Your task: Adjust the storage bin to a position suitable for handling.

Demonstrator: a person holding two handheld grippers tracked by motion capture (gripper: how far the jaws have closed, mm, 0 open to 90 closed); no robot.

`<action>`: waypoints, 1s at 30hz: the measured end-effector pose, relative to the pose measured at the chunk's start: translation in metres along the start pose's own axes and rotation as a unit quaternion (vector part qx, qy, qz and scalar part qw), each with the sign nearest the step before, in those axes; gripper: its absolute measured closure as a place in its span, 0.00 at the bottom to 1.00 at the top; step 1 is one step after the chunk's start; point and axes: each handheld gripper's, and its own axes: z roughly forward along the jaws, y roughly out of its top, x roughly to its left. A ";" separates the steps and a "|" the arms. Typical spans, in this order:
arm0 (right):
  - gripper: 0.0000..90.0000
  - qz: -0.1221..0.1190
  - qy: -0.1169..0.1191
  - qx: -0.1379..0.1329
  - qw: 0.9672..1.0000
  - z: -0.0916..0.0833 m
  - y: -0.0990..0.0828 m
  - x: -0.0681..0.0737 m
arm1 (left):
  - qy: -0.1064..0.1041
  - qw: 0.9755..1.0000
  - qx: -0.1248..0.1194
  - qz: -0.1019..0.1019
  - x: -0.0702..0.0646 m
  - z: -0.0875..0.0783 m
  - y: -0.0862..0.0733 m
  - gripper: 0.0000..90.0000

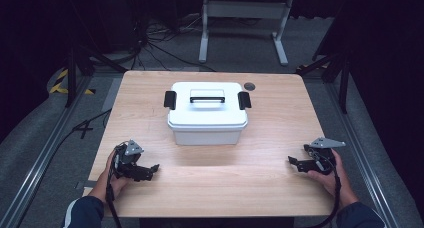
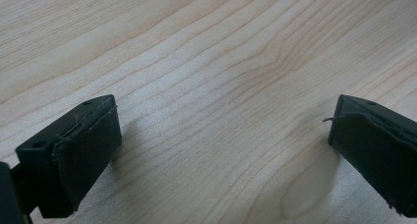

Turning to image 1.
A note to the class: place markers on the black tripod stand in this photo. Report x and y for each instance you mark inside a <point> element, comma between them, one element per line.
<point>343,84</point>
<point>71,78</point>

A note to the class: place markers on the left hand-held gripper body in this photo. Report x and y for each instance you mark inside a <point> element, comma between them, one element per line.
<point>128,161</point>

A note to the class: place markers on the person's left hand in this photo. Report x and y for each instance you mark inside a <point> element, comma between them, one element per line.
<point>115,184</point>

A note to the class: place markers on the yellow and black floor tape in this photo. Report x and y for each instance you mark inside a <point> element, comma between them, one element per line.
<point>56,87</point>

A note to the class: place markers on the person's right hand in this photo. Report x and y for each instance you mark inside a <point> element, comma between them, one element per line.
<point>333,181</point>

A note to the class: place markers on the white plastic storage box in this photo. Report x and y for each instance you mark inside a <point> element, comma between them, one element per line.
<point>206,116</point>

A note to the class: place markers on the black box latch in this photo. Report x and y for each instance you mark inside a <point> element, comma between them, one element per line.
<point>170,99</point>
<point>244,100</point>

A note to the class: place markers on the white metal desk frame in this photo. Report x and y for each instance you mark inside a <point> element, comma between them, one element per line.
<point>246,9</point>

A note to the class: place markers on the dark round table grommet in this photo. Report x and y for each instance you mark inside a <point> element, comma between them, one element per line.
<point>249,86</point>

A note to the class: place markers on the grey metal floor rail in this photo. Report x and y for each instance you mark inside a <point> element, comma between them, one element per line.
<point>365,161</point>
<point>40,161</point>

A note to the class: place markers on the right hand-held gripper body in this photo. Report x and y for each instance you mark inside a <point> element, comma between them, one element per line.
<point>321,156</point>

